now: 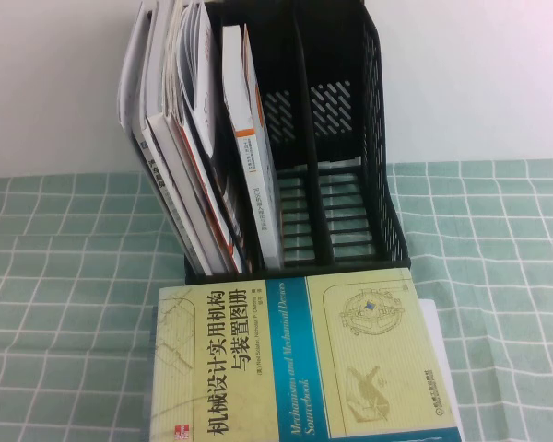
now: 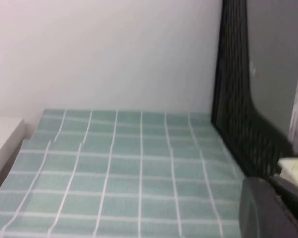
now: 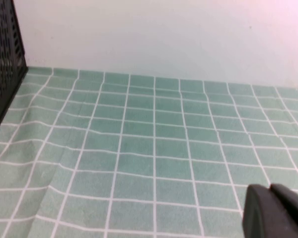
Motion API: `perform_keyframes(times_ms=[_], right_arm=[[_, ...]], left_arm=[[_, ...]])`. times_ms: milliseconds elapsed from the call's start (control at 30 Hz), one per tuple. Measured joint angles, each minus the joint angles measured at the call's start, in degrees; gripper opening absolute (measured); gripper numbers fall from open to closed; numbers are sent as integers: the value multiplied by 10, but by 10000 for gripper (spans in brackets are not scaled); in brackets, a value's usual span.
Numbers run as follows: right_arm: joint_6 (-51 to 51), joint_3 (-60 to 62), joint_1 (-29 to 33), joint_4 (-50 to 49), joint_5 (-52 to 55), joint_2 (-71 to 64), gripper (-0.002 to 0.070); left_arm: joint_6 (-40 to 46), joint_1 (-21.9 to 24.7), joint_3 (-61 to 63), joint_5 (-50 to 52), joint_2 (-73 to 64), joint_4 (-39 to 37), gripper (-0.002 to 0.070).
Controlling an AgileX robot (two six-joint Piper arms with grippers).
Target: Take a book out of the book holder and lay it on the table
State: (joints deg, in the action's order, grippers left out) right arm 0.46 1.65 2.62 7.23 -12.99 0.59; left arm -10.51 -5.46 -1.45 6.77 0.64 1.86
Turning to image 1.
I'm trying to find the white orange ROS book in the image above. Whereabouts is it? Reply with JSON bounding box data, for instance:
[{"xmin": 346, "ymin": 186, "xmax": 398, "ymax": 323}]
[{"xmin": 219, "ymin": 25, "xmax": 286, "ymax": 272}]

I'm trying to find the black plastic book holder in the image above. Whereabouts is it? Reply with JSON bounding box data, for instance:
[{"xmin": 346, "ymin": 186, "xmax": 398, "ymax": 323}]
[{"xmin": 128, "ymin": 0, "xmax": 412, "ymax": 287}]

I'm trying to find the yellow mechanical design book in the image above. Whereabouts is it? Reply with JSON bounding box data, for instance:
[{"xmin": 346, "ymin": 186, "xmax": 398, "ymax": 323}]
[{"xmin": 149, "ymin": 268, "xmax": 463, "ymax": 442}]

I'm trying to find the plain white book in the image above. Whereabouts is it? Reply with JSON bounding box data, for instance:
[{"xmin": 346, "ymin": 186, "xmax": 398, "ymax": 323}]
[{"xmin": 417, "ymin": 297, "xmax": 465, "ymax": 438}]

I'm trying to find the stack of magazines in rack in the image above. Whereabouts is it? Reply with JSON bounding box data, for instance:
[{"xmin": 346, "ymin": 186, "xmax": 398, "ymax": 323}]
[{"xmin": 163, "ymin": 0, "xmax": 253, "ymax": 273}]

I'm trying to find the thin grey white booklet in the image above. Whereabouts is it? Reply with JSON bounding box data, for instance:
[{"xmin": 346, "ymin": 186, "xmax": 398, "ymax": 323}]
[{"xmin": 115, "ymin": 0, "xmax": 160, "ymax": 135}]

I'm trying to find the green checked tablecloth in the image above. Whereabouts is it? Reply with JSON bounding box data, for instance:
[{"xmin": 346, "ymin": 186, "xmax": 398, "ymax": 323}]
[{"xmin": 0, "ymin": 158, "xmax": 553, "ymax": 442}]

